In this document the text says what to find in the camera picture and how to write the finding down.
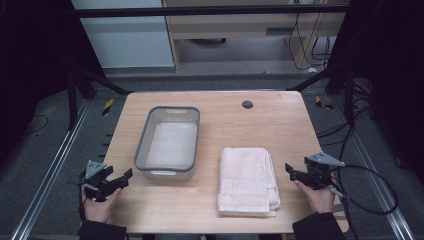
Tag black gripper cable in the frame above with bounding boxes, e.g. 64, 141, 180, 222
328, 164, 400, 240
77, 169, 88, 222

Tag yellow black hazard tape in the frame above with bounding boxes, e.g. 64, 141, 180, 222
314, 95, 335, 111
101, 97, 115, 118

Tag folded pale pink towel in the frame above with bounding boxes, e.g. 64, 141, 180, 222
216, 146, 282, 218

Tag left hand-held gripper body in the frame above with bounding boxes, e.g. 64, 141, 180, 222
79, 160, 117, 203

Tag black floor cables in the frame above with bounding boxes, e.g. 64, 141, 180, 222
315, 79, 376, 163

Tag person's left hand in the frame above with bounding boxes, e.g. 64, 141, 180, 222
81, 185, 123, 224

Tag black hanging desk cables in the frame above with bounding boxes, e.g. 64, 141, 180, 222
287, 0, 332, 72

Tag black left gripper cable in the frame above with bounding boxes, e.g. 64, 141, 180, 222
77, 169, 88, 222

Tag dark curtain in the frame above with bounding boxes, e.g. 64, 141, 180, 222
0, 0, 107, 168
326, 0, 424, 186

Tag person's right hand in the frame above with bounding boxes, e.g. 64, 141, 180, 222
293, 179, 336, 215

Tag thin black floor cable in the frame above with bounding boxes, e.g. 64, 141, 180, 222
21, 114, 50, 137

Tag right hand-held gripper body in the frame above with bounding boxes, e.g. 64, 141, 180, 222
302, 151, 346, 191

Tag black horizontal frame bar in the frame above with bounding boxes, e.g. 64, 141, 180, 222
73, 4, 350, 19

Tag grey-rimmed white plastic basin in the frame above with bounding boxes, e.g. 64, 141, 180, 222
133, 105, 201, 182

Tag white cabinet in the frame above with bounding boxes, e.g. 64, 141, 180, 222
70, 0, 176, 70

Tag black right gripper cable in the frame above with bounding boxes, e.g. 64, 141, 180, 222
328, 164, 400, 240

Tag aluminium floor rail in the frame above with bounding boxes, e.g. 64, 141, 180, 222
331, 94, 416, 240
10, 99, 92, 240

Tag black metal stand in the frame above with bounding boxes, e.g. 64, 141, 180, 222
287, 64, 356, 127
65, 61, 132, 132

